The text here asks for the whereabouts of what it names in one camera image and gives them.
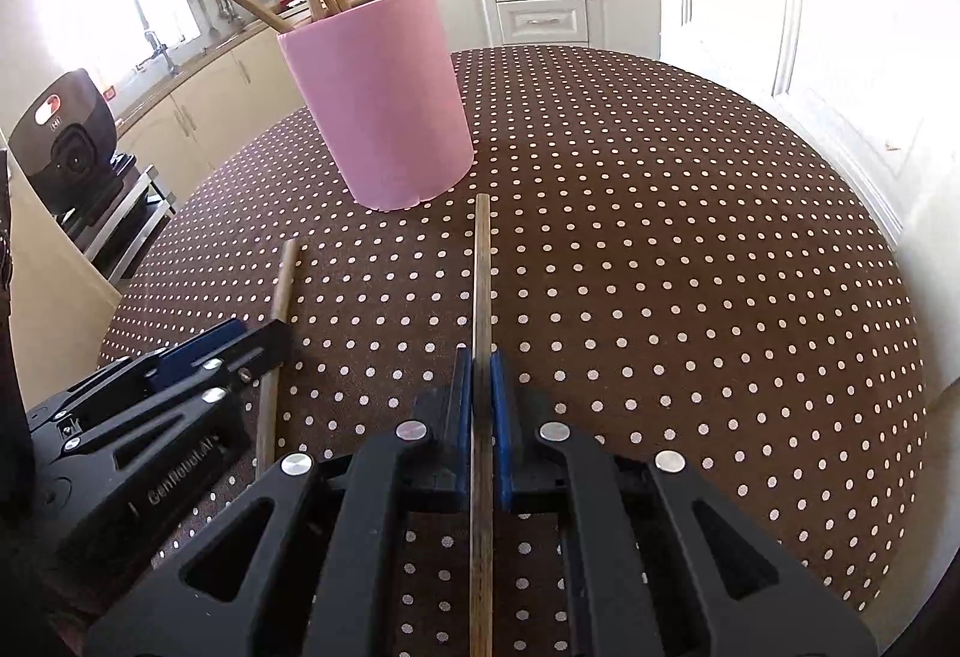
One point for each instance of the metal step ladder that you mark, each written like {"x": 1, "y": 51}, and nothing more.
{"x": 124, "y": 214}

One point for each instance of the pink cup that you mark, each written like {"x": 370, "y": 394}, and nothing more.
{"x": 375, "y": 102}

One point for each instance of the metal faucet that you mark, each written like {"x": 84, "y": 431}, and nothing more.
{"x": 154, "y": 43}

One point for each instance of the wooden chopstick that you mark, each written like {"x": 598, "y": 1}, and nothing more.
{"x": 482, "y": 282}
{"x": 283, "y": 289}

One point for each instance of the black air fryer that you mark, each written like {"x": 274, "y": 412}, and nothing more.
{"x": 67, "y": 132}

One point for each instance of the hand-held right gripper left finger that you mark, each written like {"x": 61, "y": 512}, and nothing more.
{"x": 459, "y": 402}

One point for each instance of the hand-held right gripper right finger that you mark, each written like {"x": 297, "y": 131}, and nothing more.
{"x": 501, "y": 402}

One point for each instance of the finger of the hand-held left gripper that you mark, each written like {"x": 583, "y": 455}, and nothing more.
{"x": 202, "y": 346}
{"x": 262, "y": 353}

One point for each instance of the white door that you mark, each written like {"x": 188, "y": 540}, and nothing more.
{"x": 825, "y": 27}

